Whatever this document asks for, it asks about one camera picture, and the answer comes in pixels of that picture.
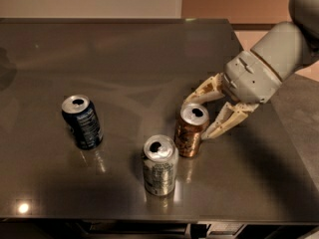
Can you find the dark blue soda can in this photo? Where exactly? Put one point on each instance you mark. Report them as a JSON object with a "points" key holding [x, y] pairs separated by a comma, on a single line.
{"points": [[79, 112]]}

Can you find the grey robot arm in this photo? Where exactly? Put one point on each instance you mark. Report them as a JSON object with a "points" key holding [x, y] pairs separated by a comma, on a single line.
{"points": [[289, 46]]}

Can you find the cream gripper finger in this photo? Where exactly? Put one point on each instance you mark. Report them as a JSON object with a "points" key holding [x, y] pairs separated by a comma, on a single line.
{"points": [[208, 91], [229, 117]]}

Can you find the silver 7up can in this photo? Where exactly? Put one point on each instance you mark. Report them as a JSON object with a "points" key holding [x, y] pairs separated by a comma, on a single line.
{"points": [[160, 159]]}

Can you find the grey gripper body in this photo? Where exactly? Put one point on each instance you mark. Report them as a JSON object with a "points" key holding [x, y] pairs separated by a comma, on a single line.
{"points": [[251, 78]]}

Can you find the white labelled box under table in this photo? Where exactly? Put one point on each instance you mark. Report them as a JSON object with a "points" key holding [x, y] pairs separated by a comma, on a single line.
{"points": [[224, 228]]}

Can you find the orange soda can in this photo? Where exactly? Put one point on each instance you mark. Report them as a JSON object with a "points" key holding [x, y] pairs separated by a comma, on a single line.
{"points": [[192, 121]]}

